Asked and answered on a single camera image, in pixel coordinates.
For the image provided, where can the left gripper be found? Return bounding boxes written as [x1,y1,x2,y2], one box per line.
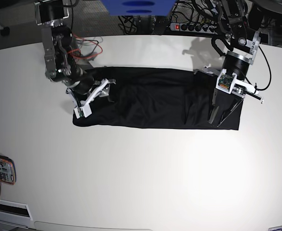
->
[193,51,248,127]

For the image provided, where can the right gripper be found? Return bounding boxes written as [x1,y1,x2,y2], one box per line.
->
[68,72,104,103]

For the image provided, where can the black T-shirt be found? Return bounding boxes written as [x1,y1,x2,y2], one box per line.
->
[72,66,245,131]

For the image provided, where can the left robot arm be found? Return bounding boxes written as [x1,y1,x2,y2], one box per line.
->
[193,0,267,130]

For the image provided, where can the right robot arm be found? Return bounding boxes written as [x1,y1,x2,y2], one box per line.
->
[35,0,100,106]

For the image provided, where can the blue plastic bin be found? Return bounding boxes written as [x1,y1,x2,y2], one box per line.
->
[101,0,175,16]

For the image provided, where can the black office chair wheel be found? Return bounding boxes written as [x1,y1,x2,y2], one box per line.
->
[0,27,10,37]

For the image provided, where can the white box on table edge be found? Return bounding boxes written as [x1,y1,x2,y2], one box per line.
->
[0,200,33,229]

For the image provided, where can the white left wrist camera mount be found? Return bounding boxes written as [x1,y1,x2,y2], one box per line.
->
[203,66,264,103]

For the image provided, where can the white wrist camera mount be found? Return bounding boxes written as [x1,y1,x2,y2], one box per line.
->
[66,78,116,119]
[203,66,264,103]

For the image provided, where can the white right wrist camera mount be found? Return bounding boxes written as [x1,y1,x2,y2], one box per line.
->
[66,78,116,119]

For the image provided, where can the tangled black cables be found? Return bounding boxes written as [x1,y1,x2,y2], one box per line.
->
[118,0,228,36]

